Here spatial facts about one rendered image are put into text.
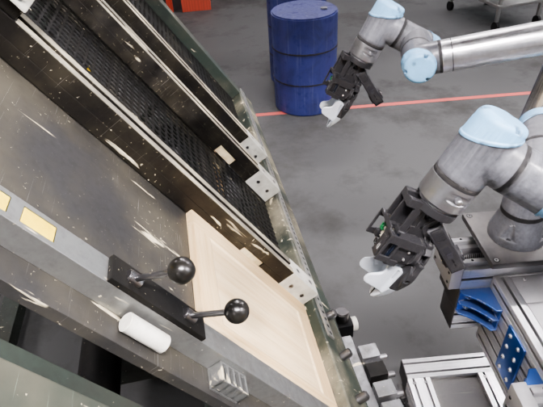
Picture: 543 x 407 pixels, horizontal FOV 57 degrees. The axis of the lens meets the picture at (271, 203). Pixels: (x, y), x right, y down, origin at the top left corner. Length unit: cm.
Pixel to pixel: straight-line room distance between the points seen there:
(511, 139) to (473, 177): 7
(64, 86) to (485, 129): 74
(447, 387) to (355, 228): 126
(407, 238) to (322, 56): 344
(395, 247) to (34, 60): 72
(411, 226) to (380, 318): 186
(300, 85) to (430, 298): 217
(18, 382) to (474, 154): 59
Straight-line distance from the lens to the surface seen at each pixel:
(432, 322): 266
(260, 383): 96
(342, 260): 290
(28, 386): 56
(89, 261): 74
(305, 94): 424
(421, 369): 220
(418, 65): 121
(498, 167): 73
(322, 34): 410
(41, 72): 104
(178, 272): 67
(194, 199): 117
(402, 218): 79
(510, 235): 152
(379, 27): 133
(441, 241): 81
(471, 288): 158
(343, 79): 137
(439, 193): 75
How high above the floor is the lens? 201
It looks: 37 degrees down
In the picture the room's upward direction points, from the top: 4 degrees counter-clockwise
